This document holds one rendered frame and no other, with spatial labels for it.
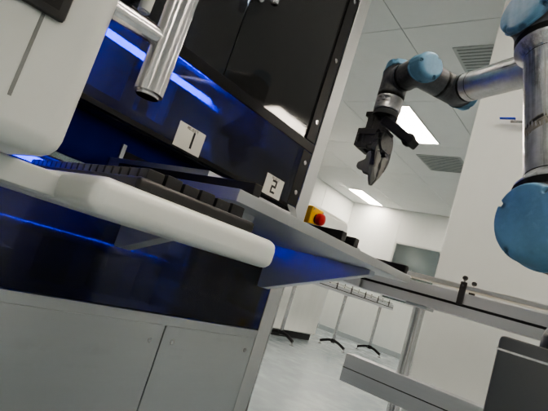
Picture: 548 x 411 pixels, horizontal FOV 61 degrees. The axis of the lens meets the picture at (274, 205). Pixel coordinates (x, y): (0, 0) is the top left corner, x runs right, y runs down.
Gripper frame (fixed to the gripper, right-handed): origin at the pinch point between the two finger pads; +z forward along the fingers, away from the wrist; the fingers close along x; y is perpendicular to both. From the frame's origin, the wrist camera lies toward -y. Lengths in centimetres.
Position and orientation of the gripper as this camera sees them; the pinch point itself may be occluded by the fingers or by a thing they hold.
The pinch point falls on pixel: (373, 181)
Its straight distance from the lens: 127.5
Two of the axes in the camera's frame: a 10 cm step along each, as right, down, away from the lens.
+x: -5.9, -3.0, -7.5
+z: -3.0, 9.4, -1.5
